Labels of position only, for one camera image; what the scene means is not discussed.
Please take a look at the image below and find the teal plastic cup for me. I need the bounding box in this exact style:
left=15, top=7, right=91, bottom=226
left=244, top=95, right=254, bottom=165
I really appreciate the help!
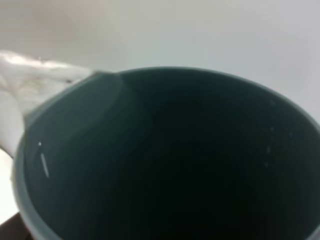
left=13, top=67, right=320, bottom=240

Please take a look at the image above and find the white cloth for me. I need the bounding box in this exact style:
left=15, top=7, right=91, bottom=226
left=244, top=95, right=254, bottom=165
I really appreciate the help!
left=0, top=51, right=93, bottom=151

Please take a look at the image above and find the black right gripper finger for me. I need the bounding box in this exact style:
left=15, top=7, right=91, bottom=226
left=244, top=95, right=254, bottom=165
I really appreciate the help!
left=0, top=212, right=33, bottom=240

